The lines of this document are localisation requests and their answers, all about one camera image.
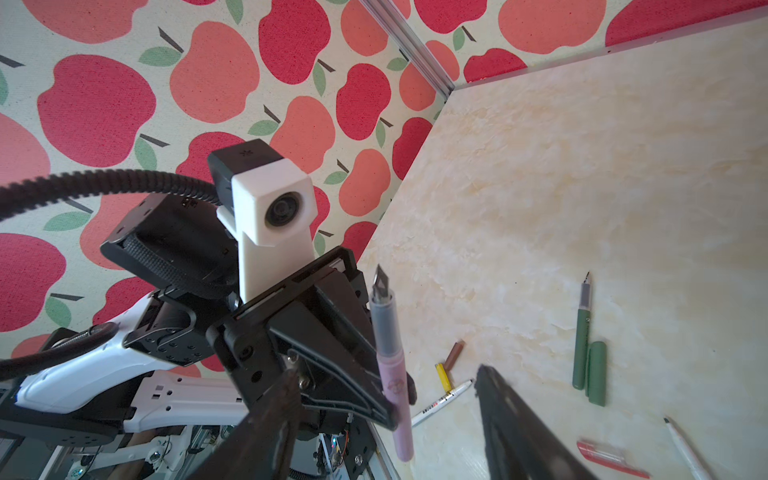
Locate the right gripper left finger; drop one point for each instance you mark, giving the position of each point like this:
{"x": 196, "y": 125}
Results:
{"x": 261, "y": 446}

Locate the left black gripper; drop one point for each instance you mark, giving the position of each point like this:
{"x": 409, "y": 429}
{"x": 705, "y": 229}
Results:
{"x": 317, "y": 323}

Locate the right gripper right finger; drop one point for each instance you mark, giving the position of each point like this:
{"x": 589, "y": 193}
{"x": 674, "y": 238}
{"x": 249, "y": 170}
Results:
{"x": 518, "y": 444}

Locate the pink pen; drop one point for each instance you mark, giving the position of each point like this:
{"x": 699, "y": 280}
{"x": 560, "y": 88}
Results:
{"x": 391, "y": 361}

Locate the red clear pen cap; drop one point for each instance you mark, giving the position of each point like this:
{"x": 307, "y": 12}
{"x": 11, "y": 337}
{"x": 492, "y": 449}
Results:
{"x": 608, "y": 458}

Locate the green pen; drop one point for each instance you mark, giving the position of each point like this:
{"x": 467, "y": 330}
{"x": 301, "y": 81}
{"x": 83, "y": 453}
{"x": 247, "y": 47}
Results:
{"x": 582, "y": 332}

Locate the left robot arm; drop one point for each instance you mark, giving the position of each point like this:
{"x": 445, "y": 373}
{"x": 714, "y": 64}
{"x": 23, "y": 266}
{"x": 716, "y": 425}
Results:
{"x": 152, "y": 366}

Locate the white pen yellow end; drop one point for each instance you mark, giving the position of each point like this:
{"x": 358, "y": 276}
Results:
{"x": 441, "y": 403}

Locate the green pen cap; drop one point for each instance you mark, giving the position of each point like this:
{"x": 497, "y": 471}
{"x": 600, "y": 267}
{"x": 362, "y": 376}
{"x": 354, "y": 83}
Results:
{"x": 596, "y": 387}

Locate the yellow pen cap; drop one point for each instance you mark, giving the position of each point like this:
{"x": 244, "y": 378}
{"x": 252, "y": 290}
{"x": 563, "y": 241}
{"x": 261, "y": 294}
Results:
{"x": 444, "y": 378}

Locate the brown pen cap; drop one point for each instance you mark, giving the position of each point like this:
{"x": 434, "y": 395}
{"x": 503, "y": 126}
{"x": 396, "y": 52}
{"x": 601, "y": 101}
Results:
{"x": 453, "y": 355}

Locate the white pen brown end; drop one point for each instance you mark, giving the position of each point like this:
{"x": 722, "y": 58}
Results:
{"x": 695, "y": 465}

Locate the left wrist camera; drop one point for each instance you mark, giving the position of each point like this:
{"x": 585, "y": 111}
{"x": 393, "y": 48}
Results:
{"x": 267, "y": 205}

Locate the left aluminium frame post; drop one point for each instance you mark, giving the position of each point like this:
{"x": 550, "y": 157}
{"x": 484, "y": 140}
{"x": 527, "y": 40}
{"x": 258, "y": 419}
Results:
{"x": 394, "y": 23}

